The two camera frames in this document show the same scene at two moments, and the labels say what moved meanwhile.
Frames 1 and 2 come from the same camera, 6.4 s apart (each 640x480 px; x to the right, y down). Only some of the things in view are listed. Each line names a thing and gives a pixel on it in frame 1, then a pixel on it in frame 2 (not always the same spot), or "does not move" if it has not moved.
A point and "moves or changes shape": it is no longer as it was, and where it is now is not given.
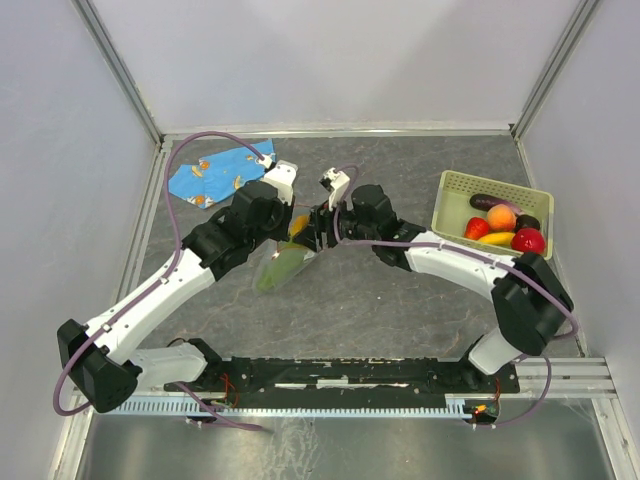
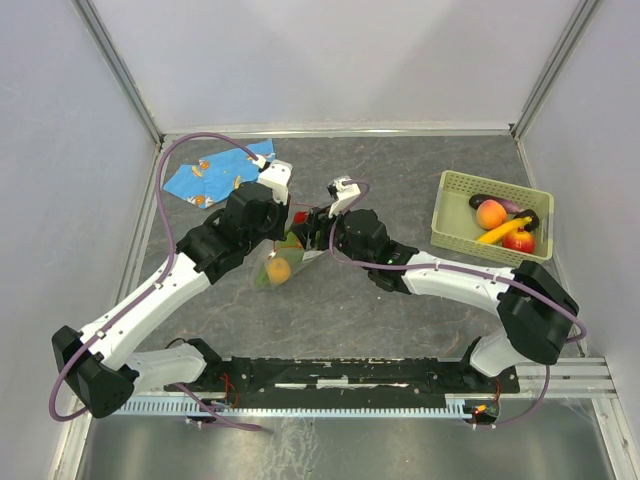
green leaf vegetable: x=287 y=260 does not move
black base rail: x=359 y=376 does not move
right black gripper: x=321 y=220 does not move
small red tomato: x=475 y=228 → x=300 y=217
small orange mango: x=299 y=224 moves or changes shape
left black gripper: x=286 y=210 does not move
